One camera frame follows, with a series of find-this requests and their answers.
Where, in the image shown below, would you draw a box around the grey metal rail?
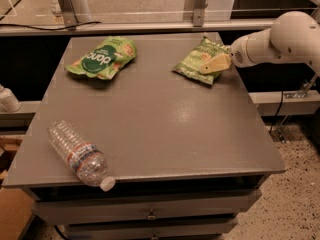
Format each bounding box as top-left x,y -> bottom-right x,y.
0,18 -> 274,37

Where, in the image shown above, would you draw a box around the grey drawer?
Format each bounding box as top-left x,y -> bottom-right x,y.
66,217 -> 237,240
32,189 -> 261,225

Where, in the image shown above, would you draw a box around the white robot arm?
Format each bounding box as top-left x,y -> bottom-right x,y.
199,11 -> 320,76

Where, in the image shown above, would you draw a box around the grey drawer cabinet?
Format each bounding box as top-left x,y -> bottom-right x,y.
2,32 -> 287,240

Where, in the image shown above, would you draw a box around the green jalapeno chip bag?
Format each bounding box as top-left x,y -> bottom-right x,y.
173,36 -> 229,85

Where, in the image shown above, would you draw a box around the metal bracket post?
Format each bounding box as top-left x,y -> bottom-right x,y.
183,0 -> 208,27
58,0 -> 77,27

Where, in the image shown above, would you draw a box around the white pipe fitting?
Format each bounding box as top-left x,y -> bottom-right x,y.
0,85 -> 21,112

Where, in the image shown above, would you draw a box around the lower grey drawer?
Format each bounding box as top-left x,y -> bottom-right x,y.
66,217 -> 237,240

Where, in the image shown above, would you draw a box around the black hanging cable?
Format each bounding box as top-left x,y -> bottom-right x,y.
268,90 -> 285,134

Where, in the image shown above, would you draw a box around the left metal bracket post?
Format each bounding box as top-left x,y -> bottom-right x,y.
58,0 -> 77,27

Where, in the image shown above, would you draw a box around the upper grey drawer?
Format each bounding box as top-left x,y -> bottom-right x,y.
32,189 -> 261,225

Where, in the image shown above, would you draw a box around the right metal bracket post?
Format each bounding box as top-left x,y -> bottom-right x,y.
183,0 -> 208,27

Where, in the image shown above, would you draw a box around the clear plastic water bottle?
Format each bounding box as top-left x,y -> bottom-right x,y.
47,120 -> 116,192

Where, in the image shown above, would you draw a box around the green round-logo snack bag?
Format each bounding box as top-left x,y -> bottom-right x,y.
66,36 -> 137,80

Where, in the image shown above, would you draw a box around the black cable on rail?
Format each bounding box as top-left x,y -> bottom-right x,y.
0,20 -> 102,31

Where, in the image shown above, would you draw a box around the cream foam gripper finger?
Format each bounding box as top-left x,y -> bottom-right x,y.
200,53 -> 231,74

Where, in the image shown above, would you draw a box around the cardboard box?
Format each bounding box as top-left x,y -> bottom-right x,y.
0,188 -> 33,240

